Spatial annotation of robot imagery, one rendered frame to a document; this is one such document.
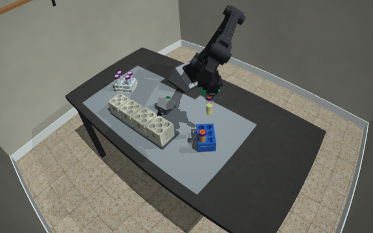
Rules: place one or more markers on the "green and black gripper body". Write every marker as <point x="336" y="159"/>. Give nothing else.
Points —
<point x="205" y="87"/>

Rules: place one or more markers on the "blue sample rack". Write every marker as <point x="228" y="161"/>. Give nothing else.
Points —
<point x="210" y="143"/>

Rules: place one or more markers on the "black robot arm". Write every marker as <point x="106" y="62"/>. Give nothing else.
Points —
<point x="204" y="64"/>

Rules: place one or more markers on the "white bucket adapter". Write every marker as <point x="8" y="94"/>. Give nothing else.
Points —
<point x="128" y="110"/>
<point x="116" y="103"/>
<point x="140" y="120"/>
<point x="158" y="133"/>

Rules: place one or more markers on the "white tube rack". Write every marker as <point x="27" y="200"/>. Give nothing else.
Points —
<point x="124" y="88"/>

